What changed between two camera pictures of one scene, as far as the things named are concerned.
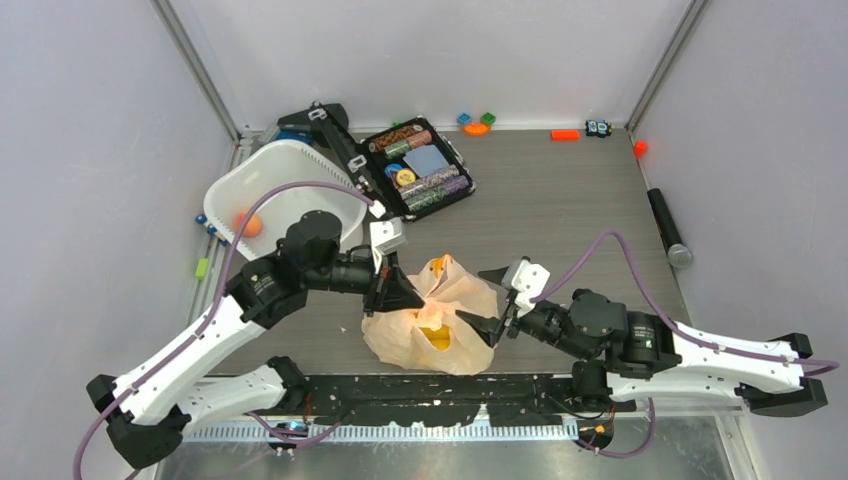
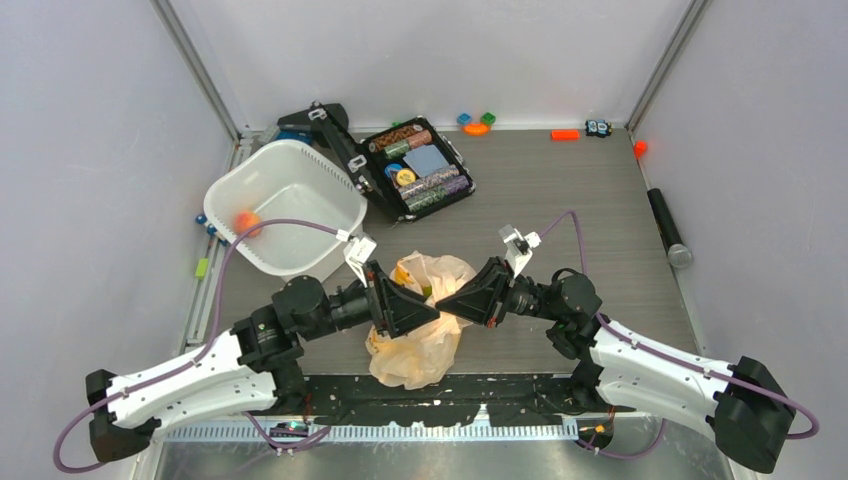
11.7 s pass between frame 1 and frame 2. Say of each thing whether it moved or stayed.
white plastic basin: stayed
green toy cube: stayed
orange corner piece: stayed
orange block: stayed
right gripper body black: moved
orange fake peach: stayed
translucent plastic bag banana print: moved
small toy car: stayed
